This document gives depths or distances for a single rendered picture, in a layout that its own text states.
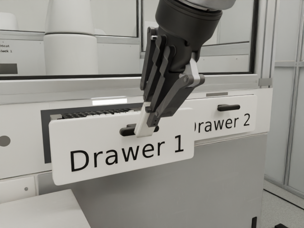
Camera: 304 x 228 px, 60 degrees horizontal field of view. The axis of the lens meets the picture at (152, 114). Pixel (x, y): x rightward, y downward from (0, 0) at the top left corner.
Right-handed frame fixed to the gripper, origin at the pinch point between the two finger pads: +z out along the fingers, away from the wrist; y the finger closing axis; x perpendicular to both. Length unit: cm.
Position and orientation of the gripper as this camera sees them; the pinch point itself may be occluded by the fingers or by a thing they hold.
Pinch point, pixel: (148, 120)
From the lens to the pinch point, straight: 43.5
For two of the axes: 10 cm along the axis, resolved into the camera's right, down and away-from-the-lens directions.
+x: -8.8, 0.9, -4.7
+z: -2.7, 7.1, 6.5
